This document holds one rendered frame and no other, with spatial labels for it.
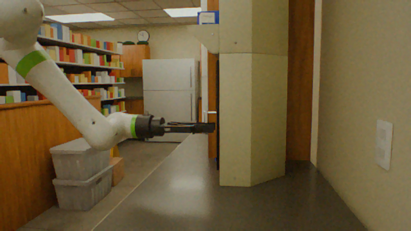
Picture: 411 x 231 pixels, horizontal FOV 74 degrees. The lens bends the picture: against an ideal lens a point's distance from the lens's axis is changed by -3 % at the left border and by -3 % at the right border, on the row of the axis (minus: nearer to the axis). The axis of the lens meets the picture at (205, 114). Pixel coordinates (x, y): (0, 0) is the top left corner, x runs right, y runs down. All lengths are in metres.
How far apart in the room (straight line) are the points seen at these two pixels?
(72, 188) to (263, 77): 2.57
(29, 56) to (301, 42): 1.09
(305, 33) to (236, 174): 0.72
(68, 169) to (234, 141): 2.41
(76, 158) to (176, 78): 3.45
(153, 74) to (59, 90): 5.19
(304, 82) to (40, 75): 1.07
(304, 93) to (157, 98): 5.00
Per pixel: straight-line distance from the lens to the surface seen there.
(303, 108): 1.38
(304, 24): 1.40
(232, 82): 0.98
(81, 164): 3.10
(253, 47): 0.99
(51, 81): 1.05
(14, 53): 1.10
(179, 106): 6.04
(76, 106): 1.02
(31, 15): 1.00
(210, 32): 1.00
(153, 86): 6.17
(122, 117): 1.10
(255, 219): 0.83
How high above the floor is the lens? 1.31
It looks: 7 degrees down
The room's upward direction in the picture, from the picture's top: 1 degrees counter-clockwise
